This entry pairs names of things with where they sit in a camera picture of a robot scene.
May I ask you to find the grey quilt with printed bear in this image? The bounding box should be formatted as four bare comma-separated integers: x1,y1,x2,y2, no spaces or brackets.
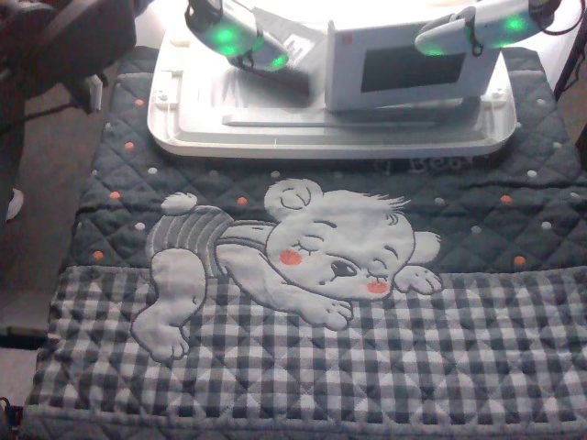
25,45,587,440

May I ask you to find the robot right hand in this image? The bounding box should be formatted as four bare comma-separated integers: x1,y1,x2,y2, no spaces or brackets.
238,25,293,74

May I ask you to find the black chair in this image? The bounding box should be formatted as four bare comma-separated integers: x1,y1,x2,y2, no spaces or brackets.
0,0,138,121

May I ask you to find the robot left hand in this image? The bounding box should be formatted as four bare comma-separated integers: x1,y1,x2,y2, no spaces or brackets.
414,9,477,59

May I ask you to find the black stand pole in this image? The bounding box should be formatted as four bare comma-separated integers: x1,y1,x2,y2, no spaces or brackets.
552,25,587,103

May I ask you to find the white paper scrap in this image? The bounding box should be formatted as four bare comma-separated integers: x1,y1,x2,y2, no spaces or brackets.
5,186,25,222

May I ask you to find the dark box with white label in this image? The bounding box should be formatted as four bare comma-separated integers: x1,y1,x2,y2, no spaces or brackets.
219,29,325,111

